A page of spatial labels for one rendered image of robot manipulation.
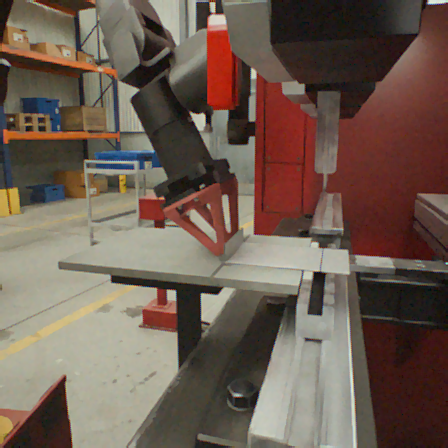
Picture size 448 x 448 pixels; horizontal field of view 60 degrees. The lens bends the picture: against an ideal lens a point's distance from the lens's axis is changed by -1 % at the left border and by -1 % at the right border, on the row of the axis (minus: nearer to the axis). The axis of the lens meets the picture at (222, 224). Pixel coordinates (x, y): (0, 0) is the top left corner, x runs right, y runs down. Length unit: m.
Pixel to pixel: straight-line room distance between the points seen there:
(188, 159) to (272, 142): 0.88
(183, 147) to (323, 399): 0.29
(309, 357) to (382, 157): 1.02
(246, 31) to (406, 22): 0.07
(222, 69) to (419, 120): 1.06
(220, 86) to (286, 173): 1.03
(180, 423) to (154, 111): 0.32
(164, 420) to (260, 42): 0.33
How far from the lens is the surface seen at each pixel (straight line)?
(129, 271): 0.42
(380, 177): 1.30
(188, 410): 0.42
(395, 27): 0.20
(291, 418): 0.26
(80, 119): 8.28
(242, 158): 7.94
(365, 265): 0.43
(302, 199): 1.31
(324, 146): 0.39
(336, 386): 0.29
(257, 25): 0.21
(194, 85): 0.43
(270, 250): 0.47
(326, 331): 0.34
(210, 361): 0.49
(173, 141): 0.44
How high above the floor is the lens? 1.13
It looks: 12 degrees down
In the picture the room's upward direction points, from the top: straight up
